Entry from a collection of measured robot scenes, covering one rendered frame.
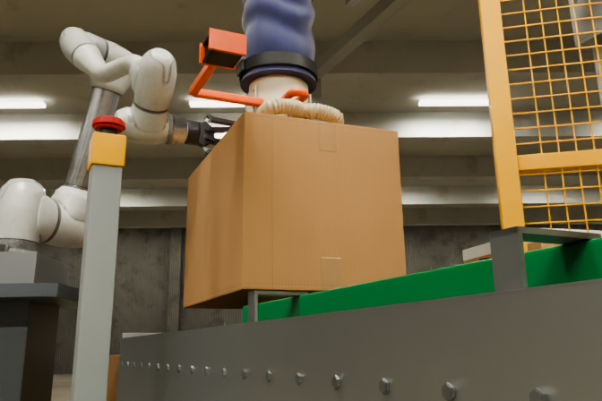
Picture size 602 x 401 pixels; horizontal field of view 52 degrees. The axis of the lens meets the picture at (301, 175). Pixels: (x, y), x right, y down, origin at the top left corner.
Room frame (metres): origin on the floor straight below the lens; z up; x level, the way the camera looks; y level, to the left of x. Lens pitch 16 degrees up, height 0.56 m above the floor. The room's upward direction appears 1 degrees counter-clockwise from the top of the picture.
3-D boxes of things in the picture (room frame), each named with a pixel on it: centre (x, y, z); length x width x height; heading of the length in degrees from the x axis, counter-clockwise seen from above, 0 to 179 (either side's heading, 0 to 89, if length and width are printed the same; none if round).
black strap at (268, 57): (1.64, 0.06, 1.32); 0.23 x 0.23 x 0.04
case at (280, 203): (1.66, 0.05, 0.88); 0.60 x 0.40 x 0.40; 22
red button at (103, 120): (1.26, 0.41, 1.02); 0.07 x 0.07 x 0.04
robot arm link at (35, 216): (2.04, 0.94, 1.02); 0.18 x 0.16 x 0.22; 146
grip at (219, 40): (1.26, 0.17, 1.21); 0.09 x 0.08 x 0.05; 115
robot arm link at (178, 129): (1.79, 0.38, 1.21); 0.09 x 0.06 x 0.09; 25
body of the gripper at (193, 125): (1.82, 0.31, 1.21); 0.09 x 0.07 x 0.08; 115
